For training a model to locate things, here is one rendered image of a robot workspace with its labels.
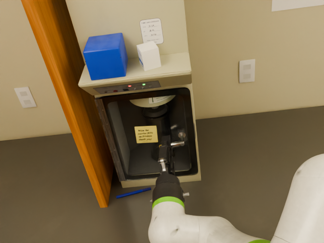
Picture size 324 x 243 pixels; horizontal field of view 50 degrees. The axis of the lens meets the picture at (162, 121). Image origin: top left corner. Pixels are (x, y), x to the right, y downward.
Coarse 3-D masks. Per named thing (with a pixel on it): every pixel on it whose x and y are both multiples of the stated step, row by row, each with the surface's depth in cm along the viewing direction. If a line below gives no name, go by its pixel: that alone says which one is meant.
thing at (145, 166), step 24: (120, 96) 113; (144, 96) 113; (168, 96) 113; (120, 120) 119; (144, 120) 119; (168, 120) 118; (192, 120) 118; (120, 144) 125; (144, 144) 125; (192, 144) 125; (144, 168) 133; (192, 168) 133
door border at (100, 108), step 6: (156, 90) 112; (102, 102) 114; (102, 108) 116; (102, 114) 117; (102, 120) 118; (108, 126) 120; (108, 132) 122; (108, 138) 124; (108, 144) 125; (114, 144) 125; (114, 150) 127; (114, 156) 129; (120, 162) 131; (120, 168) 133; (120, 174) 135
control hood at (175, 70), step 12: (132, 60) 104; (168, 60) 101; (180, 60) 100; (84, 72) 103; (132, 72) 99; (144, 72) 98; (156, 72) 97; (168, 72) 96; (180, 72) 96; (84, 84) 98; (96, 84) 98; (108, 84) 99; (120, 84) 100; (168, 84) 106; (180, 84) 108
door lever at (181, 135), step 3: (180, 132) 122; (180, 135) 122; (183, 135) 122; (180, 138) 120; (183, 138) 120; (177, 141) 119; (180, 141) 119; (183, 141) 118; (171, 144) 119; (174, 144) 119; (177, 144) 119; (180, 144) 118; (183, 144) 118; (159, 147) 120; (171, 147) 119
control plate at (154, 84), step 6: (126, 84) 100; (132, 84) 101; (138, 84) 102; (150, 84) 103; (156, 84) 104; (96, 90) 104; (102, 90) 105; (108, 90) 105; (120, 90) 107; (132, 90) 108
